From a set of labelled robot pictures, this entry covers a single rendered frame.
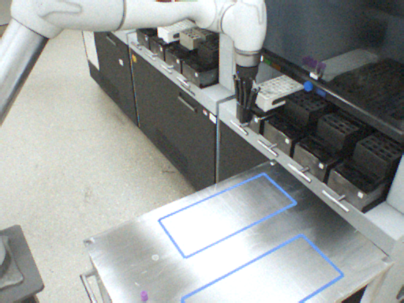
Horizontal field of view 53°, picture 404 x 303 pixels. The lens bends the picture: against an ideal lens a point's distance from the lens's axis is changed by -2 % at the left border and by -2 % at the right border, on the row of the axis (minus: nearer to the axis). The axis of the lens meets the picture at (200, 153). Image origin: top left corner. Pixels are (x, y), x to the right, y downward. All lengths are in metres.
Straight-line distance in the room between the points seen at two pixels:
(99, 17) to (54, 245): 1.44
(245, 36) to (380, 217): 0.66
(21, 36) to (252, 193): 0.71
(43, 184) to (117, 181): 0.43
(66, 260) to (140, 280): 1.17
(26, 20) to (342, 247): 0.93
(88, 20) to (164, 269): 0.58
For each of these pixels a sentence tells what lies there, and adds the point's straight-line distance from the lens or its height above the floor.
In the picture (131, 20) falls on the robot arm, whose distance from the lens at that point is 1.02.
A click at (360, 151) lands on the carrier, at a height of 0.86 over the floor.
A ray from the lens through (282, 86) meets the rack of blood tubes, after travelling 1.54.
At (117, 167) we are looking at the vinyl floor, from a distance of 2.53.
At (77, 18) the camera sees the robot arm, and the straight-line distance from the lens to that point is 0.96.
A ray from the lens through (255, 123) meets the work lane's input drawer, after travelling 1.48.
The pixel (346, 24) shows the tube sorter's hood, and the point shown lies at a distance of 1.20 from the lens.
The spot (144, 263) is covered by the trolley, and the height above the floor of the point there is 0.82.
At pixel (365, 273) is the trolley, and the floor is 0.82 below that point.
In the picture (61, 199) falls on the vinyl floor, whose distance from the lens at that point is 2.41.
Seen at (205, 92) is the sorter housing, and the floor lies 0.73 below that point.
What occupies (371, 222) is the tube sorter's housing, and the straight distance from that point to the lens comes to 1.27.
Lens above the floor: 1.61
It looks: 39 degrees down
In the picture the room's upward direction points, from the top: 1 degrees counter-clockwise
